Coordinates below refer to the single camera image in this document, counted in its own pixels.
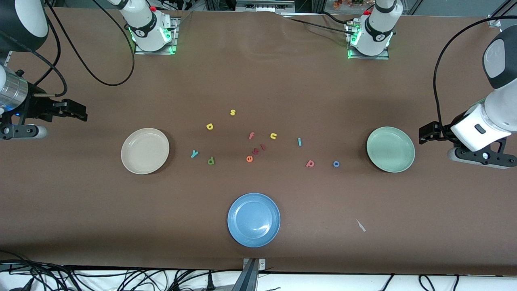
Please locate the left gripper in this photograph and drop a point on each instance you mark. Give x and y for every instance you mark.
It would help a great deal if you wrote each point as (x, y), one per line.
(442, 133)

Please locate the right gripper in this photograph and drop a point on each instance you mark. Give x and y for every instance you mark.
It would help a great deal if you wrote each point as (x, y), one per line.
(35, 108)

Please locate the pale green plate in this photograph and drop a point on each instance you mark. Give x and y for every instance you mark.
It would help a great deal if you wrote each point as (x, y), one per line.
(390, 149)

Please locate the beige brown plate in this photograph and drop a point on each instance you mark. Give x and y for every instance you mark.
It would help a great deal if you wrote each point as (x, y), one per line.
(145, 150)

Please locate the small white paper scrap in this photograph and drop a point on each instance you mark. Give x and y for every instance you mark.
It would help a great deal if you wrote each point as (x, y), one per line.
(360, 225)

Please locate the aluminium corner profile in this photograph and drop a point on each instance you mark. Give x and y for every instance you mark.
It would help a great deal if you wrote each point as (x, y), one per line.
(499, 16)

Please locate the orange background object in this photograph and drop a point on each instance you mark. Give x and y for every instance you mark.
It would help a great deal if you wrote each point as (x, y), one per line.
(347, 3)

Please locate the brown table cover sheet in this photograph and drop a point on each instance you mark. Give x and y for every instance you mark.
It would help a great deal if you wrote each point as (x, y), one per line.
(258, 81)

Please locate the blue plate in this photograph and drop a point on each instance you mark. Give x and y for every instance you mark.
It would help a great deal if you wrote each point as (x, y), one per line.
(253, 220)

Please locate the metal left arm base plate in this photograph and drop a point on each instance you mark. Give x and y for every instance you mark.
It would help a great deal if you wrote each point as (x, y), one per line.
(383, 56)

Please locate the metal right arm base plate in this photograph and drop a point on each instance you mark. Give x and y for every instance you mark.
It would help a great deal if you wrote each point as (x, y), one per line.
(174, 38)

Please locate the grey metal frame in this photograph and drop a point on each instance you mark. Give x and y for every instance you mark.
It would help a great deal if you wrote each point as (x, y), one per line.
(264, 5)

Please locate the metal clamp bracket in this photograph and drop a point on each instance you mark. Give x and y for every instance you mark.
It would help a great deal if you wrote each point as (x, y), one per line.
(261, 264)

